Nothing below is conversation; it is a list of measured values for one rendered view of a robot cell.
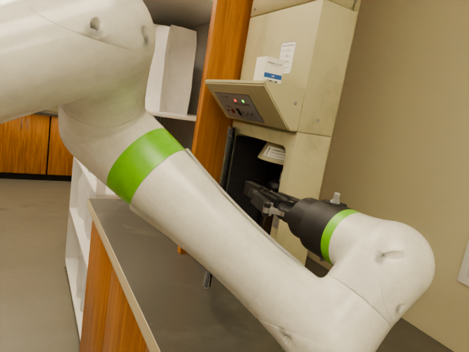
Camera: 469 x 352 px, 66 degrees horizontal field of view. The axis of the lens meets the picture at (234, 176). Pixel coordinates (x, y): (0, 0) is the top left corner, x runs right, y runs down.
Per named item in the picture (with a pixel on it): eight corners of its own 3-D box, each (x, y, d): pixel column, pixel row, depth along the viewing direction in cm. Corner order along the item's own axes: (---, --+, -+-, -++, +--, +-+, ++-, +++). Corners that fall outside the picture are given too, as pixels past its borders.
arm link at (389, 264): (462, 269, 48) (440, 221, 43) (407, 345, 46) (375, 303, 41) (377, 231, 60) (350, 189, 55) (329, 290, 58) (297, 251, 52)
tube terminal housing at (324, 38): (271, 254, 134) (313, 38, 120) (332, 300, 106) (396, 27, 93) (210, 258, 121) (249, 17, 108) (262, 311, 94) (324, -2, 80)
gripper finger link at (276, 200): (292, 223, 66) (287, 223, 66) (259, 204, 76) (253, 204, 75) (297, 202, 66) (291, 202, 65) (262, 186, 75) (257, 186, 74)
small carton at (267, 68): (270, 86, 91) (274, 61, 90) (280, 86, 87) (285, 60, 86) (252, 82, 89) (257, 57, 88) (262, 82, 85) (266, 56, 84)
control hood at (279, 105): (232, 118, 113) (238, 86, 111) (297, 132, 86) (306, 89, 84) (199, 113, 107) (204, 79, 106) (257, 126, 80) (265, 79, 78)
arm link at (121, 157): (31, 86, 46) (108, 51, 53) (46, 144, 57) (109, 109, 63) (129, 180, 43) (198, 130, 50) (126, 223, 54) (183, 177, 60)
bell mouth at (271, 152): (292, 158, 116) (296, 141, 115) (331, 170, 101) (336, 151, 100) (246, 154, 107) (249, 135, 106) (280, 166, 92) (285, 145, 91)
